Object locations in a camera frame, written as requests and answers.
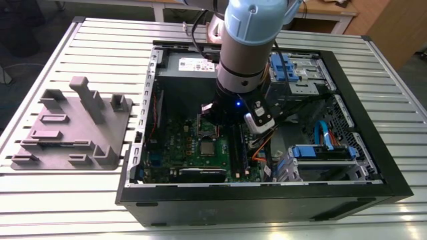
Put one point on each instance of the black graphics card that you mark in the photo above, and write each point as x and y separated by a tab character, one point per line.
200	175

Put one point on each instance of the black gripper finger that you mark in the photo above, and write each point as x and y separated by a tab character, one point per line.
206	108

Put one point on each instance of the dark RAM stick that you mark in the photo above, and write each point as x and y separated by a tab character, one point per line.
53	144

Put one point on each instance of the silver disk bay cage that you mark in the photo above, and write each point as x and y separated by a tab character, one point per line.
323	163

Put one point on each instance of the grey parts rack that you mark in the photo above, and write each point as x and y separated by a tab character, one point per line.
83	125

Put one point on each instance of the thin metal locking lever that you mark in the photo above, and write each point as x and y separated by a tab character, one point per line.
218	131

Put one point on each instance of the silver power supply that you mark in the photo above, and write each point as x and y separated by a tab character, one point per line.
190	63

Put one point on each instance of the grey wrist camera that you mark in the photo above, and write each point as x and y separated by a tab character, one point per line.
214	32

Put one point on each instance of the green motherboard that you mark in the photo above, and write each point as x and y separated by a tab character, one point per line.
180	150

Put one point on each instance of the wooden cabinet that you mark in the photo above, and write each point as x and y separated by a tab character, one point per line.
394	30

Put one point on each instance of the silver drive cage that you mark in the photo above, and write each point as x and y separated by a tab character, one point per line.
307	90

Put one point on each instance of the black RAM slot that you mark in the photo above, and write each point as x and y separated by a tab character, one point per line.
244	155
234	150

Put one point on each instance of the black PC case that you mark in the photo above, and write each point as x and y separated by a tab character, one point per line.
234	207

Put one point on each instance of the white frame table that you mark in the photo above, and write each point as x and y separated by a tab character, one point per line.
159	12

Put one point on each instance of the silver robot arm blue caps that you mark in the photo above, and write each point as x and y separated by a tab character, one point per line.
247	62

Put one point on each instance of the silver CPU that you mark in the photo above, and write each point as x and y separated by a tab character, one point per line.
208	149

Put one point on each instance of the wooden desk white frame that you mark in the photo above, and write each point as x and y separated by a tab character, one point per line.
334	8

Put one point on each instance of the black chair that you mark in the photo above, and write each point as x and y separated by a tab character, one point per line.
20	30

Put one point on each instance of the CPU socket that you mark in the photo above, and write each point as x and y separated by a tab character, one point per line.
208	158

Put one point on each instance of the blue carrier with disk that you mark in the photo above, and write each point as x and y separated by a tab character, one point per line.
307	151

